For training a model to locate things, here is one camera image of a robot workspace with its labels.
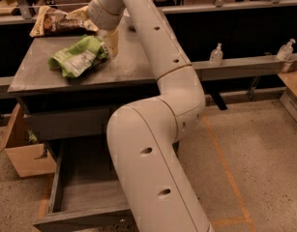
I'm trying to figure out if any green rice chip bag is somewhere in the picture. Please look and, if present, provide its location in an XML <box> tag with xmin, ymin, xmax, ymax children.
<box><xmin>47</xmin><ymin>35</ymin><xmax>109</xmax><ymax>78</ymax></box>

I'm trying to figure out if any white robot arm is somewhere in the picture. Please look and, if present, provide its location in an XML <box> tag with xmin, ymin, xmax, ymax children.
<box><xmin>88</xmin><ymin>0</ymin><xmax>215</xmax><ymax>232</ymax></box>

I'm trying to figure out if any brown chip bag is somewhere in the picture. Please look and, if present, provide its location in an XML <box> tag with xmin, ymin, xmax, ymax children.
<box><xmin>30</xmin><ymin>6</ymin><xmax>98</xmax><ymax>38</ymax></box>

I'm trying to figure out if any grey wooden drawer cabinet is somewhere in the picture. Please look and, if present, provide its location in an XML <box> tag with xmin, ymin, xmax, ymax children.
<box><xmin>7</xmin><ymin>7</ymin><xmax>195</xmax><ymax>153</ymax></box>

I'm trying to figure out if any grey middle drawer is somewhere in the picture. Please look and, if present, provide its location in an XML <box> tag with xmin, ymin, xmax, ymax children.
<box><xmin>24</xmin><ymin>108</ymin><xmax>109</xmax><ymax>140</ymax></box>

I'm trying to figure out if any open grey bottom drawer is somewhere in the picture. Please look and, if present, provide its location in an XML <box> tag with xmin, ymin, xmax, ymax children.
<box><xmin>34</xmin><ymin>135</ymin><xmax>134</xmax><ymax>232</ymax></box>

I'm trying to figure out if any white ceramic bowl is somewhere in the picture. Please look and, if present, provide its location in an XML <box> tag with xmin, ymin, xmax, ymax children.
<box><xmin>123</xmin><ymin>9</ymin><xmax>134</xmax><ymax>30</ymax></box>

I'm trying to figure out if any clear sanitizer pump bottle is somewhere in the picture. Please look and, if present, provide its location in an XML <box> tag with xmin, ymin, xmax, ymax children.
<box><xmin>209</xmin><ymin>43</ymin><xmax>223</xmax><ymax>66</ymax></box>

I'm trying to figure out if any grey metal railing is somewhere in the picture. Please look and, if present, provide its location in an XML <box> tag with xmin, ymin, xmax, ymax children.
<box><xmin>0</xmin><ymin>0</ymin><xmax>297</xmax><ymax>101</ymax></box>

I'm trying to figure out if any cardboard box left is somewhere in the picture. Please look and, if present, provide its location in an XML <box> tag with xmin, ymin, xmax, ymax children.
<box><xmin>0</xmin><ymin>103</ymin><xmax>56</xmax><ymax>177</ymax></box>

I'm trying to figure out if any cardboard box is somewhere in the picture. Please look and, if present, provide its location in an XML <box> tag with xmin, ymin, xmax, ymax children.
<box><xmin>279</xmin><ymin>71</ymin><xmax>297</xmax><ymax>122</ymax></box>
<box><xmin>0</xmin><ymin>103</ymin><xmax>56</xmax><ymax>177</ymax></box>

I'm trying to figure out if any cardboard box right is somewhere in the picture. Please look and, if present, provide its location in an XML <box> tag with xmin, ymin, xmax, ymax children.
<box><xmin>279</xmin><ymin>71</ymin><xmax>297</xmax><ymax>122</ymax></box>

